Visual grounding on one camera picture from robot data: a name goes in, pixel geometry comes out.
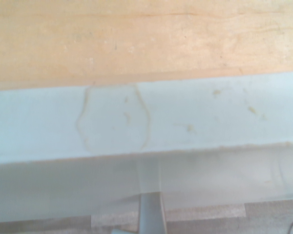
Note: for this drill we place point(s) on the white drawer wooden interior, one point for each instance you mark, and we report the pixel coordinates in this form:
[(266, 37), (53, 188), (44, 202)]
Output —
[(146, 117)]

